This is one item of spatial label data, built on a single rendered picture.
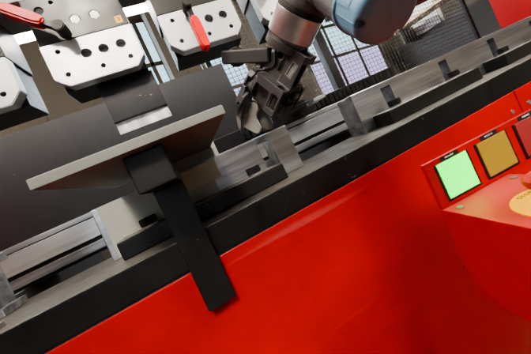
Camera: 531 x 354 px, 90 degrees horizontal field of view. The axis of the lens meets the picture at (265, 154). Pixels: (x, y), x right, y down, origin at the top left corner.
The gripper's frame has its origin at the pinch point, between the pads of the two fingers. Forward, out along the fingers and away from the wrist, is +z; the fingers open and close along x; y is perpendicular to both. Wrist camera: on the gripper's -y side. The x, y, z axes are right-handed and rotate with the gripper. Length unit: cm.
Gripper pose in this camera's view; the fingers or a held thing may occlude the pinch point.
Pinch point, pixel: (242, 126)
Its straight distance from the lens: 56.3
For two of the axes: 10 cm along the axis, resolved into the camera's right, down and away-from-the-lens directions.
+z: -3.6, 7.1, 6.1
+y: 6.9, 6.4, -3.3
